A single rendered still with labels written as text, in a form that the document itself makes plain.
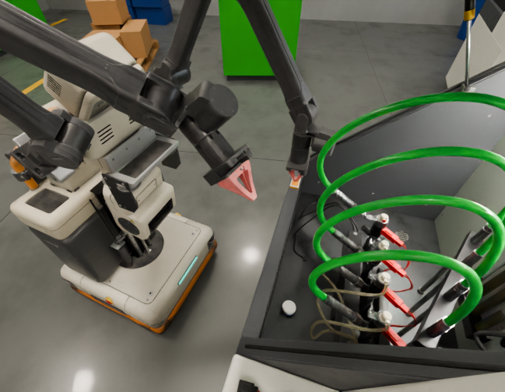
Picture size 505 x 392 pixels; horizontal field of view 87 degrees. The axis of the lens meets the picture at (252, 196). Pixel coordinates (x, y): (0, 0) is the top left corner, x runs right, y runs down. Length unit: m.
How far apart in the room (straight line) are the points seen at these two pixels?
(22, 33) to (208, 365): 1.51
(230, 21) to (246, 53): 0.39
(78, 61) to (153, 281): 1.24
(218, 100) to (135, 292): 1.26
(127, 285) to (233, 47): 3.10
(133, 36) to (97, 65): 4.12
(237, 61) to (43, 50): 3.51
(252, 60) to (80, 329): 3.35
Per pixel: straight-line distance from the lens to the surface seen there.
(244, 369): 0.65
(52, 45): 0.51
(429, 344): 0.62
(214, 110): 0.44
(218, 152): 0.50
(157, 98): 0.49
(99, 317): 1.92
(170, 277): 1.55
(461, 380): 0.43
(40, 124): 0.72
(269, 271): 0.75
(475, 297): 0.49
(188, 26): 0.90
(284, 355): 0.59
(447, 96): 0.54
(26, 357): 2.04
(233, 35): 3.83
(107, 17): 4.93
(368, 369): 0.50
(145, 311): 1.52
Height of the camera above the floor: 1.62
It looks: 47 degrees down
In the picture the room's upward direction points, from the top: straight up
